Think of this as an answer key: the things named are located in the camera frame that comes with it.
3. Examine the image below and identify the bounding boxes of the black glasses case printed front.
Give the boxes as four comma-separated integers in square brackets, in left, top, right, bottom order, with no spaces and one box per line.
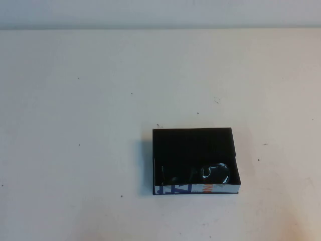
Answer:
[152,128,242,196]

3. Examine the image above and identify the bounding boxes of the black frame glasses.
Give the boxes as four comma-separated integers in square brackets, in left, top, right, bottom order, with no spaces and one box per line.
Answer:
[160,162,230,187]

